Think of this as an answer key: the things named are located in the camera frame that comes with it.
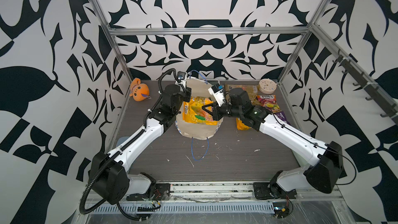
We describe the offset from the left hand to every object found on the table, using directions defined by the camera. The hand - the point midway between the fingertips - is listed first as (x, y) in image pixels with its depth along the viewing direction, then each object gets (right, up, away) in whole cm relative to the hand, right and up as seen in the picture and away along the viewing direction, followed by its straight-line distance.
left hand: (182, 79), depth 76 cm
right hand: (+10, -13, -4) cm, 17 cm away
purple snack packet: (+60, -20, +23) cm, 67 cm away
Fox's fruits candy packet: (+55, -12, +29) cm, 63 cm away
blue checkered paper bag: (+7, -26, +1) cm, 26 cm away
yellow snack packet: (+5, -15, -2) cm, 16 cm away
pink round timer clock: (+58, -1, +39) cm, 70 cm away
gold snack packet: (+45, -4, +32) cm, 55 cm away
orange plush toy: (-30, -5, +25) cm, 40 cm away
